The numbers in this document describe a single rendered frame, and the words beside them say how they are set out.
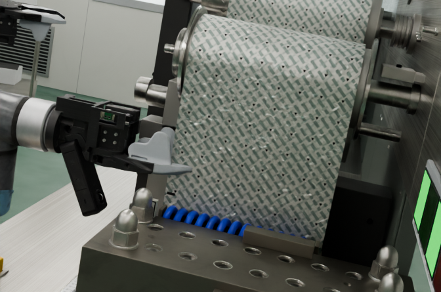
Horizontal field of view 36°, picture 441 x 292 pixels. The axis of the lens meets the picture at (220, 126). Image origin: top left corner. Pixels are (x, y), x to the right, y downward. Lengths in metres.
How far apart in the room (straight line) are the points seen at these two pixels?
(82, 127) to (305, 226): 0.35
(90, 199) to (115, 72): 5.93
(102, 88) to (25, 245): 5.88
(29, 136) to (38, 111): 0.04
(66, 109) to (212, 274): 0.34
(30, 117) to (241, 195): 0.32
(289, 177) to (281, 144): 0.05
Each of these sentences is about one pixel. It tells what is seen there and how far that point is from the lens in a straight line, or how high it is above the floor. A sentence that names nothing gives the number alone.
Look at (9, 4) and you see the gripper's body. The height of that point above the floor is 1.24.
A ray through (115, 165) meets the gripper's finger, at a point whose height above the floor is 1.09.
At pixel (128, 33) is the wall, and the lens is 6.85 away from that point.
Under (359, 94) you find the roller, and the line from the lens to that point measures 0.93.
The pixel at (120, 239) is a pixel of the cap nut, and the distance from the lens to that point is 0.83.
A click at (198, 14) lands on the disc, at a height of 1.31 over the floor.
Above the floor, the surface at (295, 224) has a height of 1.05.
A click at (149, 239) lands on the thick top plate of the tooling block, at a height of 1.03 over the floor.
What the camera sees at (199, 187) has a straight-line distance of 0.97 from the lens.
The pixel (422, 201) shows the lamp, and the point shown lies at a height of 1.18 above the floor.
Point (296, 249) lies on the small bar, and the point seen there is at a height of 1.04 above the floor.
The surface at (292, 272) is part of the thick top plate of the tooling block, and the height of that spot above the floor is 1.03.
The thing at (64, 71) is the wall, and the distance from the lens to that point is 7.12.
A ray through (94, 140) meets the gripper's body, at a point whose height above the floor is 1.12.
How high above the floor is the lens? 1.35
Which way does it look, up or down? 11 degrees down
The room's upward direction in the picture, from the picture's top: 10 degrees clockwise
